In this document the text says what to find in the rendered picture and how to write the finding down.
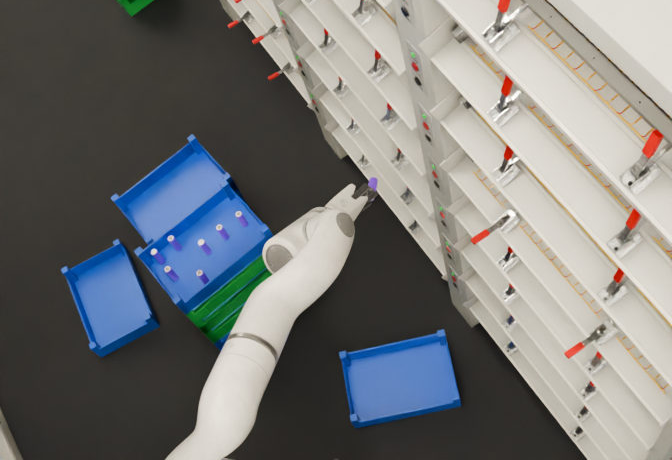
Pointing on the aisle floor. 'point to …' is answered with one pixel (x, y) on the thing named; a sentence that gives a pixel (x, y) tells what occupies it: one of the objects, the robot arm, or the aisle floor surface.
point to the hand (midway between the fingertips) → (364, 197)
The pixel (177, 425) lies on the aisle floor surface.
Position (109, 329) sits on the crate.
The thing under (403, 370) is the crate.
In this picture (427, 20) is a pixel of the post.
